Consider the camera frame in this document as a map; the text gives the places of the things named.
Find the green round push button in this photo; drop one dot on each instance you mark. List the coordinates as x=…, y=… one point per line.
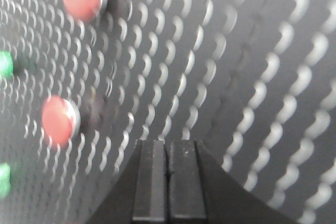
x=6, y=64

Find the lower red mushroom button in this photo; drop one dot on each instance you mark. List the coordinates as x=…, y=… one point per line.
x=60, y=120

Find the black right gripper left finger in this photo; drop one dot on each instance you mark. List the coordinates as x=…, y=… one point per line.
x=150, y=195

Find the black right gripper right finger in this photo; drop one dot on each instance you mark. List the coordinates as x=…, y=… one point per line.
x=186, y=202

